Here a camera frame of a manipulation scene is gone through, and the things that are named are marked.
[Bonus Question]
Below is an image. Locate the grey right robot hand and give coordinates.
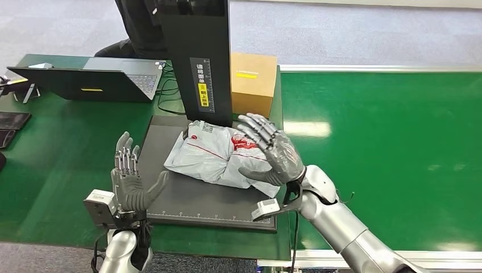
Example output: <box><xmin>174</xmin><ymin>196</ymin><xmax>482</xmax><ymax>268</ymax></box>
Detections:
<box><xmin>236</xmin><ymin>112</ymin><xmax>306</xmax><ymax>187</ymax></box>

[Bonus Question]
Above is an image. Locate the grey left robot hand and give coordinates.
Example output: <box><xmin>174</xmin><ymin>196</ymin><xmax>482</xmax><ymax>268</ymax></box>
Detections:
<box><xmin>110</xmin><ymin>131</ymin><xmax>171</xmax><ymax>213</ymax></box>

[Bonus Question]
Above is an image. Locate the grey plastic mailer package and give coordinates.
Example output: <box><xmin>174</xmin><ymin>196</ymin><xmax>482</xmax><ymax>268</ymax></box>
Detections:
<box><xmin>164</xmin><ymin>120</ymin><xmax>281</xmax><ymax>199</ymax></box>

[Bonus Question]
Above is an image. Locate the brown cardboard delivery box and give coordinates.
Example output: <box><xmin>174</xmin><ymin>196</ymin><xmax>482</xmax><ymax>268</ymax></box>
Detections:
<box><xmin>230</xmin><ymin>52</ymin><xmax>279</xmax><ymax>119</ymax></box>

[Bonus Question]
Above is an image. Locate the green conveyor belt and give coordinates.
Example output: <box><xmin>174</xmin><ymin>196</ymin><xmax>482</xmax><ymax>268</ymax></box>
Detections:
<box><xmin>280</xmin><ymin>71</ymin><xmax>482</xmax><ymax>252</ymax></box>

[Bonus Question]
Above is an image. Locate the black inbound scanning machine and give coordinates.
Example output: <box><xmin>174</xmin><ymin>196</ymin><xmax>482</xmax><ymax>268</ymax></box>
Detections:
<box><xmin>144</xmin><ymin>0</ymin><xmax>279</xmax><ymax>233</ymax></box>

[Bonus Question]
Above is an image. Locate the green topped table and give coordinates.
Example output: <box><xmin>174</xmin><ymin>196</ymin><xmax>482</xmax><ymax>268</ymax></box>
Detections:
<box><xmin>0</xmin><ymin>53</ymin><xmax>292</xmax><ymax>262</ymax></box>

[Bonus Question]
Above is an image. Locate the grey open laptop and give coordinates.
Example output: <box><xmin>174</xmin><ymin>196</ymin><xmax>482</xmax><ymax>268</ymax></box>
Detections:
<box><xmin>6</xmin><ymin>57</ymin><xmax>167</xmax><ymax>104</ymax></box>

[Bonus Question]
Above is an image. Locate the black phone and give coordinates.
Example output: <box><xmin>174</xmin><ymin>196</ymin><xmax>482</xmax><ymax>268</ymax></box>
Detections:
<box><xmin>0</xmin><ymin>129</ymin><xmax>16</xmax><ymax>149</ymax></box>

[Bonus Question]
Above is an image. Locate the black tablet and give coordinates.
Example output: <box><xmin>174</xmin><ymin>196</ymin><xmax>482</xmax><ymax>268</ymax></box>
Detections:
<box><xmin>0</xmin><ymin>111</ymin><xmax>32</xmax><ymax>131</ymax></box>

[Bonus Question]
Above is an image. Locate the small device on stand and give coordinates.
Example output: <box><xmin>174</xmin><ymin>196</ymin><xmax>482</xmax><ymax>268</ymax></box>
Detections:
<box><xmin>0</xmin><ymin>75</ymin><xmax>41</xmax><ymax>104</ymax></box>

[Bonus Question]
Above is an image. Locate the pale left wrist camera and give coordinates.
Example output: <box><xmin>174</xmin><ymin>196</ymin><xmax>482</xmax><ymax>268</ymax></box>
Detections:
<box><xmin>83</xmin><ymin>189</ymin><xmax>119</xmax><ymax>229</ymax></box>

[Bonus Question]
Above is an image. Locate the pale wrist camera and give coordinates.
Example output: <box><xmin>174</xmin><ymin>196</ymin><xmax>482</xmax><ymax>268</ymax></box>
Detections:
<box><xmin>251</xmin><ymin>198</ymin><xmax>282</xmax><ymax>222</ymax></box>
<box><xmin>83</xmin><ymin>189</ymin><xmax>119</xmax><ymax>229</ymax></box>

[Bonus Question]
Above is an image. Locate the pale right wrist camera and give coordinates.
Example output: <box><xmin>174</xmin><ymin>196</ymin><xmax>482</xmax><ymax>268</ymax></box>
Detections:
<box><xmin>251</xmin><ymin>198</ymin><xmax>282</xmax><ymax>222</ymax></box>

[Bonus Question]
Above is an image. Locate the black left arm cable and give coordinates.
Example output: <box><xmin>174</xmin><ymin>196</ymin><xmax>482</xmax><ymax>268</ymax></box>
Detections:
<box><xmin>90</xmin><ymin>230</ymin><xmax>110</xmax><ymax>273</ymax></box>

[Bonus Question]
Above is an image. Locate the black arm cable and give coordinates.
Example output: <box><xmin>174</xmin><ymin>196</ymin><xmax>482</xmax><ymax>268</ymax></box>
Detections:
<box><xmin>90</xmin><ymin>230</ymin><xmax>110</xmax><ymax>273</ymax></box>
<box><xmin>288</xmin><ymin>210</ymin><xmax>301</xmax><ymax>273</ymax></box>

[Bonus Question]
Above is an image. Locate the black machine power cable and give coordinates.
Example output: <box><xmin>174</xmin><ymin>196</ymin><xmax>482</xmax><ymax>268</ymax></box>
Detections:
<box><xmin>156</xmin><ymin>62</ymin><xmax>188</xmax><ymax>116</ymax></box>

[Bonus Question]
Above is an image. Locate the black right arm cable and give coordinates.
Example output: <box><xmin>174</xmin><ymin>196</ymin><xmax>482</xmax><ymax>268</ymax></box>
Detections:
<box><xmin>288</xmin><ymin>210</ymin><xmax>301</xmax><ymax>273</ymax></box>

